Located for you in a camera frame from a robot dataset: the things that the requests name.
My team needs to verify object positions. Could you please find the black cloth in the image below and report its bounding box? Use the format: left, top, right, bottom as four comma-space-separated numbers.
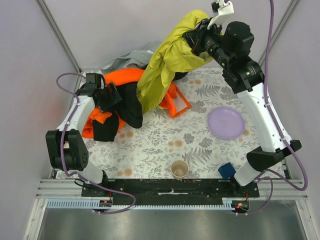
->
92, 82, 143, 142
173, 72, 188, 81

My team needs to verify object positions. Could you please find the yellow cloth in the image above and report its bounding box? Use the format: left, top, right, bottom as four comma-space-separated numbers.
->
136, 9, 213, 114

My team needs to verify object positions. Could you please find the orange cloth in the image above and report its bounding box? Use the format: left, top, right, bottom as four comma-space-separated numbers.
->
81, 68, 192, 140

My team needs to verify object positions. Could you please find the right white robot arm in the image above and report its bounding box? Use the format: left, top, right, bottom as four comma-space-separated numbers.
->
182, 19, 302, 187

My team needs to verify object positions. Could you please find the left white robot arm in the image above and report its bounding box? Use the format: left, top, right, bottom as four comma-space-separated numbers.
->
45, 72, 122, 185

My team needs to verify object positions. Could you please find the grey cloth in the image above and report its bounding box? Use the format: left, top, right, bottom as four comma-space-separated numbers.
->
99, 41, 163, 73

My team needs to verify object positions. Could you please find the purple plate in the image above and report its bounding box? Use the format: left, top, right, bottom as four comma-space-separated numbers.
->
207, 106, 246, 140

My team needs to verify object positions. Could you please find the floral table mat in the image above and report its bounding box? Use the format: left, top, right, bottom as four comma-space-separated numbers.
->
84, 67, 260, 179

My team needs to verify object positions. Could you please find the beige paper cup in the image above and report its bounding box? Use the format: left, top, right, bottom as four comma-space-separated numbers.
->
170, 160, 189, 180

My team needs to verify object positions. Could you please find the blue cube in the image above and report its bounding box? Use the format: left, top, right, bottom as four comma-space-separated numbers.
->
218, 162, 236, 180

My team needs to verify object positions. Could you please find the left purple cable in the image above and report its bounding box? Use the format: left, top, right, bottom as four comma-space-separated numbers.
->
55, 72, 137, 216

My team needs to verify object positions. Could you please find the purple cable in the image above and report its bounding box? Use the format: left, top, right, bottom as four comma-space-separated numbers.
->
224, 0, 310, 216
55, 72, 137, 216

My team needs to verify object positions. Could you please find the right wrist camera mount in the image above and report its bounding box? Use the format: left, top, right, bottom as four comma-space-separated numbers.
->
207, 0, 234, 30

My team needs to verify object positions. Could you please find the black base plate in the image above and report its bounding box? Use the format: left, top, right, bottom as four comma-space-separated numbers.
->
81, 177, 260, 206

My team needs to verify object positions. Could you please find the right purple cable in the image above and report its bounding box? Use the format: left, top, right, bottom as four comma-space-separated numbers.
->
224, 0, 310, 216

